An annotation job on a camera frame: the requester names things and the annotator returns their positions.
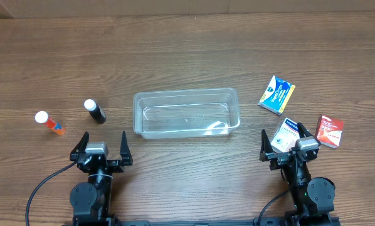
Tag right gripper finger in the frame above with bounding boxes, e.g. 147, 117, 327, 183
260, 129, 274, 157
297, 122, 315, 141

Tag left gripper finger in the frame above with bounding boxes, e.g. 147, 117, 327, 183
70, 131, 89, 157
120, 131, 133, 161

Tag black tube white cap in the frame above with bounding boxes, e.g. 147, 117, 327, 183
83, 99, 106, 124

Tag blue yellow VapoDrops box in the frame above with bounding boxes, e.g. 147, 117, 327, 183
258, 75, 295, 116

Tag orange tube white cap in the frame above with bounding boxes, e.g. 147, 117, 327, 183
34, 111, 66, 135

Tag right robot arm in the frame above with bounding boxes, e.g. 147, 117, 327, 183
253, 122, 341, 226

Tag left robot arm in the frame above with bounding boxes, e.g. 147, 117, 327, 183
70, 132, 133, 225

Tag clear plastic container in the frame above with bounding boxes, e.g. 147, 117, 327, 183
133, 88, 240, 139

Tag white Hansaplast plaster box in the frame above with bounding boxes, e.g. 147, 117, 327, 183
270, 117, 300, 153

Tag red small box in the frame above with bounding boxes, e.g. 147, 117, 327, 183
315, 114, 344, 148

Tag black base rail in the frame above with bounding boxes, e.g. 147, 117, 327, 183
61, 216, 342, 226

